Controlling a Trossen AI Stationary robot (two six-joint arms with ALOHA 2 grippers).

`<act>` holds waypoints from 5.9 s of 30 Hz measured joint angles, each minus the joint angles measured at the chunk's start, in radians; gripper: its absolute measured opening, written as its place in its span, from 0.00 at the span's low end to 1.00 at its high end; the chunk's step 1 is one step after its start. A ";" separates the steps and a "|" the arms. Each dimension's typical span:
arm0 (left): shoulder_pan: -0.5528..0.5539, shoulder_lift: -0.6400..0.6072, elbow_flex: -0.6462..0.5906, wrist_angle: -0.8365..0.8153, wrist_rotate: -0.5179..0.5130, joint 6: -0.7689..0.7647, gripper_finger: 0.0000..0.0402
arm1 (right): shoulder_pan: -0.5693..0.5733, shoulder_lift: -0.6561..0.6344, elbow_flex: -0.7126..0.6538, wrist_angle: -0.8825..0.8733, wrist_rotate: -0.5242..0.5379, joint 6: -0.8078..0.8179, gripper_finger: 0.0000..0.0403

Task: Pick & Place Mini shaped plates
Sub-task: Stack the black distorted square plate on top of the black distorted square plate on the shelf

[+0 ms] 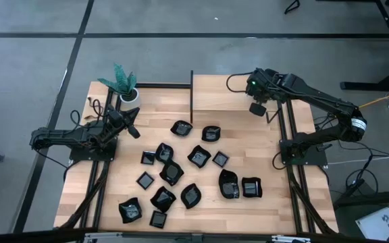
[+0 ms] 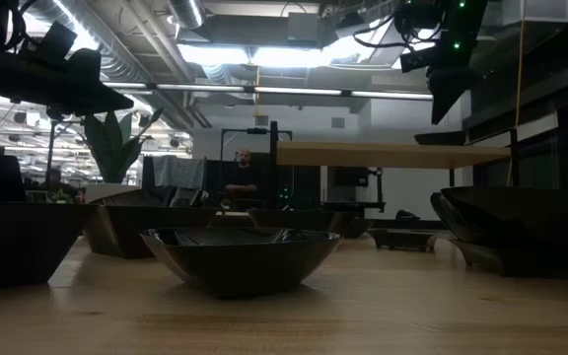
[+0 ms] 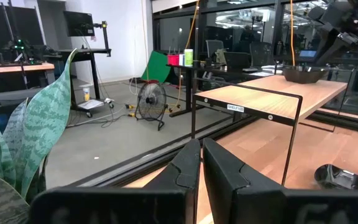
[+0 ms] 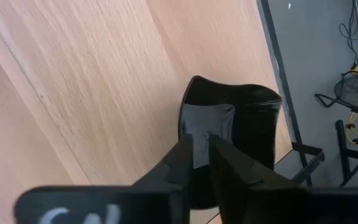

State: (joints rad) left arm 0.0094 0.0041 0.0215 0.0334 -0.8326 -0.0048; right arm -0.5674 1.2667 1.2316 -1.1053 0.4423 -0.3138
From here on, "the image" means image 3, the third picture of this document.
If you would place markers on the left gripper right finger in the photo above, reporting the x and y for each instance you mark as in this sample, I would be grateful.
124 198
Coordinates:
225 180

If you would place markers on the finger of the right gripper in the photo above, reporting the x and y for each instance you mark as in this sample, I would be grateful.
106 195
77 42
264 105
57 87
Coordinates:
348 40
319 13

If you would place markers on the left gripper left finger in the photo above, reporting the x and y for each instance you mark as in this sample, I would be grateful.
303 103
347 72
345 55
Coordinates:
179 174

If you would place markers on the black leaf-shaped mini plate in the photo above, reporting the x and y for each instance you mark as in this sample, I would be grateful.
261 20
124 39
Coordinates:
342 179

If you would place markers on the dark mesh office chair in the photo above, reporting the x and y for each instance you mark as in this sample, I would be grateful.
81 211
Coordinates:
261 53

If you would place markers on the yellow power plug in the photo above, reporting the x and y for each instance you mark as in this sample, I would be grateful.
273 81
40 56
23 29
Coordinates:
131 115
129 106

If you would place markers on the black floor fan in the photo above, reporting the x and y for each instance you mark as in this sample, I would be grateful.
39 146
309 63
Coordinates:
151 99

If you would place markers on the black work table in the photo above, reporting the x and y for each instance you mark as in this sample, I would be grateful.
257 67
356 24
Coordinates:
187 90

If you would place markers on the black laptop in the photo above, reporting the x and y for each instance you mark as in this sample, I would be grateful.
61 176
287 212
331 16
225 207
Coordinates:
236 60

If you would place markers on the olive jacket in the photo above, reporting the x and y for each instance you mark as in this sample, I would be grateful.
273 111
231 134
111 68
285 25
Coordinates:
221 56

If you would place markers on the green board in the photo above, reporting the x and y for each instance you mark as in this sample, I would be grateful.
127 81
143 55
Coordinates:
157 67

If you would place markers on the grey office chair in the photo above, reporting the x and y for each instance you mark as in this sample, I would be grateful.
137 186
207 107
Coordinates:
213 46

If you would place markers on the white paper sheets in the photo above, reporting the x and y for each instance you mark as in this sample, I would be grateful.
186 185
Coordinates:
90 104

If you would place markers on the small white box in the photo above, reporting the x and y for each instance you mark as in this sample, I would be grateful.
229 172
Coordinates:
181 59

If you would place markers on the red container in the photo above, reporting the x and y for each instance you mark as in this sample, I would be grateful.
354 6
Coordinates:
172 59

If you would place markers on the green and white canister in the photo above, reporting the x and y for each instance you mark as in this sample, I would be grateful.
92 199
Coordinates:
188 57

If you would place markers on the artificial green snake plant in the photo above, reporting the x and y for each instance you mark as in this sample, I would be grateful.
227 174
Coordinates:
45 124

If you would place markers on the black standing desk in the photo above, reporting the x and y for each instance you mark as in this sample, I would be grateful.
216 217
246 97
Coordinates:
85 54

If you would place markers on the black computer monitor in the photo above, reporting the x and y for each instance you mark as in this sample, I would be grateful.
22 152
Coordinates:
79 23

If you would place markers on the wooden workbench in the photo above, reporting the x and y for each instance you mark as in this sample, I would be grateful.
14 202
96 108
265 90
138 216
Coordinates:
17 68

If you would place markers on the black aluminium frame rail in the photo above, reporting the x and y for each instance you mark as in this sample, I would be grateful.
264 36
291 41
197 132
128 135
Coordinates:
154 157

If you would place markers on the wooden shelf black metal frame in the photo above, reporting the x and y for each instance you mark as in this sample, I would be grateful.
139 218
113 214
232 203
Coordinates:
275 96

